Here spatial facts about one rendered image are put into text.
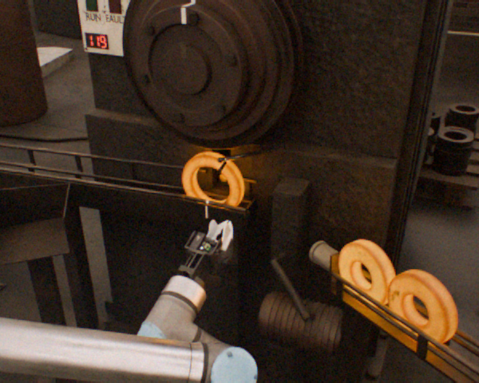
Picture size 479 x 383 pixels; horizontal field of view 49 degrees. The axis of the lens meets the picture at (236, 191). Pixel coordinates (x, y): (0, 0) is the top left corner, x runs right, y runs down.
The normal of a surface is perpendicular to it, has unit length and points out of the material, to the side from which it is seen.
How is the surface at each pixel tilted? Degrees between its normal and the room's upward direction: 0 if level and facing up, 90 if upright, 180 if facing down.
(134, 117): 0
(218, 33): 90
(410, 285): 90
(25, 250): 5
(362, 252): 90
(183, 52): 90
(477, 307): 0
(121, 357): 43
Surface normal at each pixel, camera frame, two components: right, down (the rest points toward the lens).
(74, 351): 0.33, -0.29
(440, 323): -0.85, 0.26
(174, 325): 0.46, -0.42
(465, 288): 0.00, -0.87
